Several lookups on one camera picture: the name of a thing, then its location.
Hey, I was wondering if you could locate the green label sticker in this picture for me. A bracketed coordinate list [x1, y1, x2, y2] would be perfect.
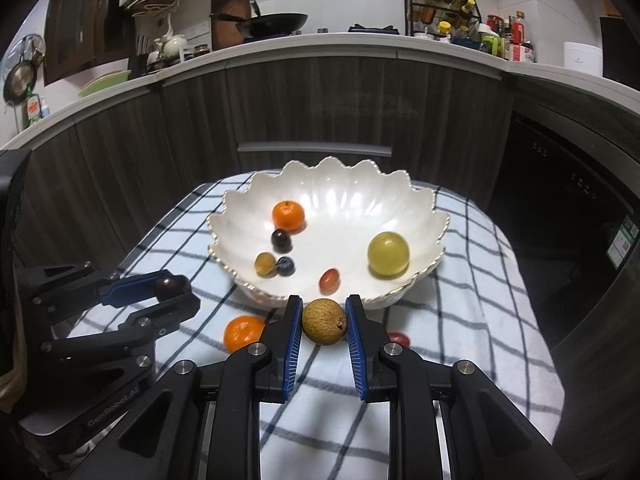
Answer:
[607, 215, 640, 268]

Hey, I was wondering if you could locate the black built-in dishwasher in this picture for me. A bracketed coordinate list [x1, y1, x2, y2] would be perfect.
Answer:
[487, 112, 640, 321]

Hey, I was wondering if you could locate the dark wood kitchen cabinet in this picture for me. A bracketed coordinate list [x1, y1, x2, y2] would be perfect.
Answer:
[0, 52, 516, 271]

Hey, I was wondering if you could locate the black stove grate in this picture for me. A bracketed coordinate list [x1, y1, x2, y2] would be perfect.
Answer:
[348, 23, 403, 36]

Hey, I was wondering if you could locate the grey drawer handle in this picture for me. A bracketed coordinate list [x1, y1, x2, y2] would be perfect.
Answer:
[237, 142, 393, 158]

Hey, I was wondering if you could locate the wooden cutting board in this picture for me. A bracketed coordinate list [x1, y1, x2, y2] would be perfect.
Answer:
[210, 0, 253, 51]

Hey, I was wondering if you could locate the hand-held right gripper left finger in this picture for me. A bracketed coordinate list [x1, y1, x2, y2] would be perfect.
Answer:
[107, 294, 305, 480]

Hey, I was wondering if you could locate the person's left hand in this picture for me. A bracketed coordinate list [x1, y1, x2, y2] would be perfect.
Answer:
[0, 330, 29, 413]

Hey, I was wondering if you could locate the dark purple plum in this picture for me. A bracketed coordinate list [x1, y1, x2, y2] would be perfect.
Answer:
[154, 275, 192, 303]

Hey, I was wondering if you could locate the white checkered cloth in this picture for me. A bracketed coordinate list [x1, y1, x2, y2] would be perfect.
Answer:
[65, 170, 568, 480]

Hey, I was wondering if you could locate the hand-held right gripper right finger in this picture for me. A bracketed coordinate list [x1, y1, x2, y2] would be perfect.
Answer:
[345, 294, 556, 480]

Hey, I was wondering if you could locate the orange mandarin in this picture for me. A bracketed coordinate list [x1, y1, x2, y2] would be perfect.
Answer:
[223, 315, 267, 353]
[272, 200, 306, 232]

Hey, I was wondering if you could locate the white teapot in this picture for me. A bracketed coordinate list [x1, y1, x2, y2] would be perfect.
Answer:
[162, 35, 190, 58]

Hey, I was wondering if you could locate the yellow-green round fruit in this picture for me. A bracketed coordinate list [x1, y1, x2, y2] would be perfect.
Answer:
[367, 231, 412, 279]

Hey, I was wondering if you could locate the hanging frying pan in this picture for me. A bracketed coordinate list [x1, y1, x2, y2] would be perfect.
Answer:
[4, 60, 38, 103]

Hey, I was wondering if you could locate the black countertop appliance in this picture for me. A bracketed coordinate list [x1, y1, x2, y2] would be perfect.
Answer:
[599, 16, 640, 85]

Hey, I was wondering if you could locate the white scalloped bowl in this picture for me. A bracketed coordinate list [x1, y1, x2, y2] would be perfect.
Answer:
[207, 156, 451, 311]

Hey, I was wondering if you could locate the black wok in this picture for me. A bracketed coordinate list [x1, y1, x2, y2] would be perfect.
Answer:
[210, 0, 309, 38]

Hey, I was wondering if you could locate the black wire spice rack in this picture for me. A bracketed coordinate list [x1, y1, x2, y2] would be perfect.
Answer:
[404, 0, 482, 41]

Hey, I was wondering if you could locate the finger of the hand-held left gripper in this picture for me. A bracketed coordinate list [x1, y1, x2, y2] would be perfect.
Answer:
[20, 261, 163, 318]
[42, 290, 202, 363]

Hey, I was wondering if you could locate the brown round fruit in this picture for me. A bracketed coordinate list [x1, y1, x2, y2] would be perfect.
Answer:
[301, 298, 348, 345]

